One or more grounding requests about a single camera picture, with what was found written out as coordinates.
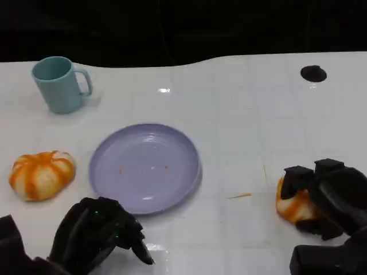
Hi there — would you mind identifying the lilac plate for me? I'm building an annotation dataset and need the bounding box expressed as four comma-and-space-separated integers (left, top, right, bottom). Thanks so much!
88, 123, 203, 215

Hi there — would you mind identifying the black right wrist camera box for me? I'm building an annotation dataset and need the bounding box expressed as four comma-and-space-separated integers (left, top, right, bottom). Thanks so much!
289, 237, 367, 275

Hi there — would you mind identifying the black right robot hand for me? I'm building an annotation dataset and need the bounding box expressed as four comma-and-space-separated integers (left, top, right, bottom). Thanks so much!
279, 159, 367, 241

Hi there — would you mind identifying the orange and white toy bread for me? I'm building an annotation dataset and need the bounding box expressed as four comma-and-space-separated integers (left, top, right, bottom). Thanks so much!
276, 176, 325, 226
8, 151, 77, 202

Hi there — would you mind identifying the pale green mug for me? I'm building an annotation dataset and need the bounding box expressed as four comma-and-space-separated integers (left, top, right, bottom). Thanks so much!
31, 56, 93, 115

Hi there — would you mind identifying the black round table grommet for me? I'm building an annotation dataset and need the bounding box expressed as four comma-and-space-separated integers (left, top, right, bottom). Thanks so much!
300, 65, 327, 83

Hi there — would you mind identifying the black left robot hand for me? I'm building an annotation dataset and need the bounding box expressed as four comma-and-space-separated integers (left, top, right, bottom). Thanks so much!
47, 197, 155, 275

